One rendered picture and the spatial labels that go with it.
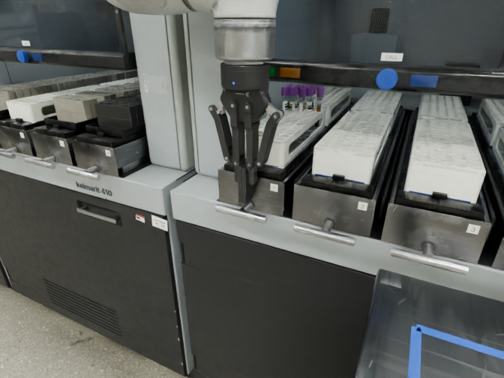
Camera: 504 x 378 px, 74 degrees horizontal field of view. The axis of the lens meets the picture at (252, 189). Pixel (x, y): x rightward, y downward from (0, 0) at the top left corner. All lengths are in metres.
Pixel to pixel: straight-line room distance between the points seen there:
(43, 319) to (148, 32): 1.22
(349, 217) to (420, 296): 0.24
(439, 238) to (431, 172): 0.10
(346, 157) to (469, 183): 0.18
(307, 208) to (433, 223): 0.19
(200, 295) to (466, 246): 0.57
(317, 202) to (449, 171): 0.20
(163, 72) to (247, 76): 0.30
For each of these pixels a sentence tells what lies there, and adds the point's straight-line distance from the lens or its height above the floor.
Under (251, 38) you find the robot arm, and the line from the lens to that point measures 0.50.
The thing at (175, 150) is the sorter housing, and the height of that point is 0.79.
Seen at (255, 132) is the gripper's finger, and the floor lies 0.89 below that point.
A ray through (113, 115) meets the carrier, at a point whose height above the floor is 0.86.
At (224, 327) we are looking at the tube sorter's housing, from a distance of 0.89.
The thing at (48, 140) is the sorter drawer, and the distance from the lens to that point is 0.98.
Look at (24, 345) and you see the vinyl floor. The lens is 1.59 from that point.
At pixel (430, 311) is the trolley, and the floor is 0.82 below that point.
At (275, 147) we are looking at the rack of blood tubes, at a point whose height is 0.85.
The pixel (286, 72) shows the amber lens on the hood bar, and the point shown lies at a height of 0.98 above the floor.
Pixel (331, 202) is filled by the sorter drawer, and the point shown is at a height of 0.79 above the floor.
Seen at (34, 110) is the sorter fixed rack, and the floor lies 0.85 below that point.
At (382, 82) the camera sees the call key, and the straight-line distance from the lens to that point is 0.56.
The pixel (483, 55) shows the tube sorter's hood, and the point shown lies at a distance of 0.58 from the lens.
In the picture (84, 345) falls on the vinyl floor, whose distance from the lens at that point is 1.48.
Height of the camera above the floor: 1.05
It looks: 26 degrees down
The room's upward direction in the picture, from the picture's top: straight up
